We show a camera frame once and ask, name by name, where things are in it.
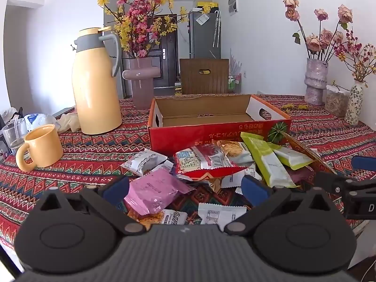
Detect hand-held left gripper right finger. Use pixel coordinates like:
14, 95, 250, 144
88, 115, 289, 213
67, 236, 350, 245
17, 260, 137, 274
224, 175, 347, 236

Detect beige crumpled cloth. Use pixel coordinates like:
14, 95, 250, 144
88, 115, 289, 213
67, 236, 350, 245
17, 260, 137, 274
57, 113, 80, 133

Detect dark brown door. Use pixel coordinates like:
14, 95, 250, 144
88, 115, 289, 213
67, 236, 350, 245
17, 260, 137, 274
153, 14, 179, 89

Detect pale green snack packet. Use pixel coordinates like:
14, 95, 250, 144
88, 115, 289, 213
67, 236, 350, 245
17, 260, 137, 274
267, 142, 313, 169

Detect speckled white vase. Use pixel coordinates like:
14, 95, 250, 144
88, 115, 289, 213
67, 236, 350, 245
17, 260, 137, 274
344, 80, 364, 126

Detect red white snack packet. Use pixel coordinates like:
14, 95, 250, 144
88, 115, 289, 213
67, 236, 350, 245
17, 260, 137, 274
173, 144, 249, 180

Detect dark purple snack packet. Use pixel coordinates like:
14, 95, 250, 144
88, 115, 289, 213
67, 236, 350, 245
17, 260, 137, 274
289, 166, 316, 184

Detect white grey-print snack packet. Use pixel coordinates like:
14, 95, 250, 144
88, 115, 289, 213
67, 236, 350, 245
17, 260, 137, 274
120, 149, 168, 177

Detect white table-print snack packet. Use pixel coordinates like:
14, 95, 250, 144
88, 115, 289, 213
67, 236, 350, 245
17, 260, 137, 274
197, 203, 247, 225

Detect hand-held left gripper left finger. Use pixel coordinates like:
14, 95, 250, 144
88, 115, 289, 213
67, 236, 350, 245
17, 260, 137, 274
31, 176, 146, 236

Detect pink ring-shaped vase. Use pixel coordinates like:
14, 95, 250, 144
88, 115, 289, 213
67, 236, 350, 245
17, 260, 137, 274
122, 58, 161, 110

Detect white plastic bag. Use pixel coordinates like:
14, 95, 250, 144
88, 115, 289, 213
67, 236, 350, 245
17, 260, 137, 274
23, 113, 61, 133

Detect yellow thermos jug grey handle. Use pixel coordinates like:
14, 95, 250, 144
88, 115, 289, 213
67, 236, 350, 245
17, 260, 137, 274
71, 27, 123, 136

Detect orange white snack packet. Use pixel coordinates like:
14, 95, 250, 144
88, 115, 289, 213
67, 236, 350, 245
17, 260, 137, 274
129, 208, 188, 230

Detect yellow black box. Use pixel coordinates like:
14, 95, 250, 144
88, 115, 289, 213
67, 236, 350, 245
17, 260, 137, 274
196, 1, 219, 14

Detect small white snack packet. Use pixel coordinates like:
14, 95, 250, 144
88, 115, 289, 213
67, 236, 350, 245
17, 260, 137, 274
220, 164, 262, 188

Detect cookie picture snack packet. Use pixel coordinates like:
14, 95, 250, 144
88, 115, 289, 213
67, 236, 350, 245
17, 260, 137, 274
217, 139, 255, 165

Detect grey refrigerator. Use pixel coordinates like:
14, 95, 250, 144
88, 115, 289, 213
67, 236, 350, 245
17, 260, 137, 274
188, 10, 221, 60

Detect fallen yellow petals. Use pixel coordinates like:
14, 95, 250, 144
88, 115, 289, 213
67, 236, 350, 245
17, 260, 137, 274
280, 103, 309, 113

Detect pink and yellow blossom branches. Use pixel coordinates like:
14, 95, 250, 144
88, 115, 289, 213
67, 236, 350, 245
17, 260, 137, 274
93, 0, 218, 59

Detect red orange cardboard box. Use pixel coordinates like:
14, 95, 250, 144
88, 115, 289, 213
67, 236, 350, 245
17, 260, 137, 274
147, 94, 338, 174

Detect brown wooden chair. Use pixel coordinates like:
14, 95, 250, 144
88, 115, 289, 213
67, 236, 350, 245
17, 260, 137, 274
179, 58, 230, 95

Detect white folded umbrella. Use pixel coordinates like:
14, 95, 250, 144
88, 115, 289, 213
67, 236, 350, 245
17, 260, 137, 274
212, 10, 221, 48

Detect clear glass cup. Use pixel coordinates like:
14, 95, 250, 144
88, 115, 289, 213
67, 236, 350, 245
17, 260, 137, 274
1, 118, 28, 155

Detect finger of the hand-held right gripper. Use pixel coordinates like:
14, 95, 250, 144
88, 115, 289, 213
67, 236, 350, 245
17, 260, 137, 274
351, 156, 376, 172
314, 171, 358, 195

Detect textured pink vase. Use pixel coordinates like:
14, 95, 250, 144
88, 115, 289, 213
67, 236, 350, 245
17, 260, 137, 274
304, 58, 329, 106

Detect yellow ceramic mug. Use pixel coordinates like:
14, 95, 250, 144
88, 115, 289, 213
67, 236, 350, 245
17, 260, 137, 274
15, 124, 64, 172

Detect small dried berry stems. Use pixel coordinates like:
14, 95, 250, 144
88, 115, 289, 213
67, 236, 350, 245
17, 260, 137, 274
335, 31, 376, 87

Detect glass jar of oats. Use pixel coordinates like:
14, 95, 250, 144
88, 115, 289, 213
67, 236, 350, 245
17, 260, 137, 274
325, 85, 351, 117

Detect dried pink roses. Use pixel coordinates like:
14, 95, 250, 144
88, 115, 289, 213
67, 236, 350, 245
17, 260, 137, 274
283, 0, 357, 62

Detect pink snack packet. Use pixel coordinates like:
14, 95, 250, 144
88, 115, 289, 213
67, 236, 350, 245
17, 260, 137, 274
124, 170, 196, 215

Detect bright green snack packet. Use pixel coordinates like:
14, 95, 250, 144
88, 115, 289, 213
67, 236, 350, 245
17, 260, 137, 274
241, 132, 297, 188

